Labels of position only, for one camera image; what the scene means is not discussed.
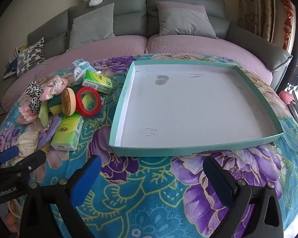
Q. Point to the green tissue pack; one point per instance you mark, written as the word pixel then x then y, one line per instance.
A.
pixel 67 133
pixel 96 80

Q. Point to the pink floral scrunchie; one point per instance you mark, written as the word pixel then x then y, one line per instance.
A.
pixel 54 85

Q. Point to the person's left hand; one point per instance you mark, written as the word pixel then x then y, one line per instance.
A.
pixel 12 224

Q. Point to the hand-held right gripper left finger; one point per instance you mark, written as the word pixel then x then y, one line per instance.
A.
pixel 85 178

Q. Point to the pink white striped cloth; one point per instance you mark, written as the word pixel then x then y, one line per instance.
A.
pixel 24 114

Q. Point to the cream scrunchie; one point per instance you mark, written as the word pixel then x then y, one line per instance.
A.
pixel 27 141

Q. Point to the patterned throw pillow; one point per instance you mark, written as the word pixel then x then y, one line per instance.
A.
pixel 31 55

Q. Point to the purple wet wipes packet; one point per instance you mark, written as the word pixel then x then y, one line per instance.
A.
pixel 49 131

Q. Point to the red padded seat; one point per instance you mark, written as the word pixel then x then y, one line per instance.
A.
pixel 285 99

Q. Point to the blue face mask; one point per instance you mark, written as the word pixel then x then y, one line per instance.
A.
pixel 80 67

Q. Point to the floral blanket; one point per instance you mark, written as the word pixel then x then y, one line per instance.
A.
pixel 144 191

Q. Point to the patterned beige curtain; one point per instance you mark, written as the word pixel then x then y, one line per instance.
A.
pixel 255 5

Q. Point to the grey pillow with pink band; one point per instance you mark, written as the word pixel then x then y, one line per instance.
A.
pixel 183 22

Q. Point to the green yellow sponge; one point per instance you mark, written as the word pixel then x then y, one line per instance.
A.
pixel 54 109

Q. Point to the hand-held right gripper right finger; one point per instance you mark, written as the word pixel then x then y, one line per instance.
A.
pixel 217 181

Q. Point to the teal cardboard box lid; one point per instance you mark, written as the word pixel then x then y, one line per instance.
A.
pixel 188 104

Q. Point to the plain grey pillow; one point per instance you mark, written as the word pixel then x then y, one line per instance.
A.
pixel 92 27

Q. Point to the red tape roll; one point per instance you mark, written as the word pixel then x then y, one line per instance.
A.
pixel 85 112

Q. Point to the red hanging decoration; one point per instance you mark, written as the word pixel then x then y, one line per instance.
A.
pixel 288 19

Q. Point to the stack of books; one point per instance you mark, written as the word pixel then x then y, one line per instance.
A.
pixel 17 52

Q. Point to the leopard print scrunchie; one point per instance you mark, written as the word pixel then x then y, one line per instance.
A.
pixel 34 104
pixel 34 88

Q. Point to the pink knitted sofa cover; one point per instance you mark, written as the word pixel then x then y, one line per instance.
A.
pixel 101 47

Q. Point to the light green cloth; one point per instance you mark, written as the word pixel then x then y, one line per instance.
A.
pixel 43 115

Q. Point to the grey sofa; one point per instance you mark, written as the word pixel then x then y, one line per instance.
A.
pixel 131 2

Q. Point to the round orange puff case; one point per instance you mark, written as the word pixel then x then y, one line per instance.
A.
pixel 69 101

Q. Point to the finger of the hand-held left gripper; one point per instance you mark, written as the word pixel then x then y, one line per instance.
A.
pixel 8 154
pixel 31 161

